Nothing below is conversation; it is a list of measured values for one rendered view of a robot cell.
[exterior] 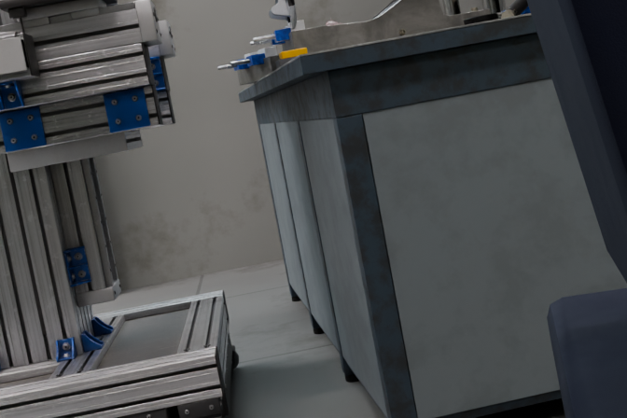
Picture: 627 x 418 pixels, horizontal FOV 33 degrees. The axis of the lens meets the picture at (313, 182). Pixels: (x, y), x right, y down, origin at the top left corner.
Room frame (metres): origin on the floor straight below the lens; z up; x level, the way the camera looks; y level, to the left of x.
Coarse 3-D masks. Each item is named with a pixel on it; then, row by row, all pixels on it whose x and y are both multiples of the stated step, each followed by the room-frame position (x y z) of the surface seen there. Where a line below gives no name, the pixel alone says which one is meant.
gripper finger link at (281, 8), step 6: (282, 0) 2.64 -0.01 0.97; (276, 6) 2.63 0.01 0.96; (282, 6) 2.63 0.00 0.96; (294, 6) 2.63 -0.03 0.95; (276, 12) 2.63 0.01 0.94; (282, 12) 2.63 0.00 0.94; (288, 12) 2.63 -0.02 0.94; (294, 12) 2.63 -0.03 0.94; (294, 18) 2.63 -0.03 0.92; (294, 24) 2.63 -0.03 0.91
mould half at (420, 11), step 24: (408, 0) 2.63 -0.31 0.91; (432, 0) 2.63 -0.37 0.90; (360, 24) 2.61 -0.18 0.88; (384, 24) 2.62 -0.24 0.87; (408, 24) 2.62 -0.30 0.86; (432, 24) 2.63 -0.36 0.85; (456, 24) 2.64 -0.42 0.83; (288, 48) 2.70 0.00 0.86; (312, 48) 2.60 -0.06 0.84; (336, 48) 2.60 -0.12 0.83
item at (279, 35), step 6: (288, 24) 2.67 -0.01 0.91; (300, 24) 2.65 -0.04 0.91; (276, 30) 2.65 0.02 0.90; (282, 30) 2.65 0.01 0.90; (288, 30) 2.65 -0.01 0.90; (294, 30) 2.65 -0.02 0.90; (264, 36) 2.66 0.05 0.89; (270, 36) 2.66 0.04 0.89; (276, 36) 2.65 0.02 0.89; (282, 36) 2.65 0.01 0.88; (288, 36) 2.65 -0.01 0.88; (276, 42) 2.68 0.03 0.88
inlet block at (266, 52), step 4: (268, 48) 2.92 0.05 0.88; (272, 48) 2.93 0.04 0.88; (260, 52) 2.95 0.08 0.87; (264, 52) 2.92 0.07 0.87; (268, 52) 2.92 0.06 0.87; (272, 52) 2.93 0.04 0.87; (276, 52) 2.93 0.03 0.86; (248, 56) 2.92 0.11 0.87; (252, 56) 2.91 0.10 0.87; (256, 56) 2.91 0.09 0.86; (260, 56) 2.92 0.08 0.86; (264, 56) 2.92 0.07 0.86; (268, 56) 2.92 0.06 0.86; (244, 60) 2.92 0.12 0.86; (248, 60) 2.92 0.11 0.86; (252, 60) 2.91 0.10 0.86; (256, 60) 2.91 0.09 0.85; (260, 60) 2.91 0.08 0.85; (232, 64) 2.90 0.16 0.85; (236, 64) 2.90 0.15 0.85; (248, 64) 2.93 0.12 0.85; (252, 64) 2.91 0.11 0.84; (256, 64) 2.91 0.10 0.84
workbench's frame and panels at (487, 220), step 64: (320, 64) 1.97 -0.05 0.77; (384, 64) 2.00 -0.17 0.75; (448, 64) 2.01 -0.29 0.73; (512, 64) 2.03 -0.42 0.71; (320, 128) 2.25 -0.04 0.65; (384, 128) 2.00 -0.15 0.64; (448, 128) 2.01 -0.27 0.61; (512, 128) 2.03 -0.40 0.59; (320, 192) 2.45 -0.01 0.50; (384, 192) 2.00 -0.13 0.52; (448, 192) 2.01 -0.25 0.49; (512, 192) 2.03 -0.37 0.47; (576, 192) 2.04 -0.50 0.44; (320, 256) 2.70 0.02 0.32; (384, 256) 1.99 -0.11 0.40; (448, 256) 2.01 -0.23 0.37; (512, 256) 2.02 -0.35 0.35; (576, 256) 2.04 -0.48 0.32; (320, 320) 3.01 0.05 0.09; (384, 320) 1.99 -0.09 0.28; (448, 320) 2.01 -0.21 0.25; (512, 320) 2.02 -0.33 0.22; (384, 384) 1.99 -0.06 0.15; (448, 384) 2.00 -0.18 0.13; (512, 384) 2.02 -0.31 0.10
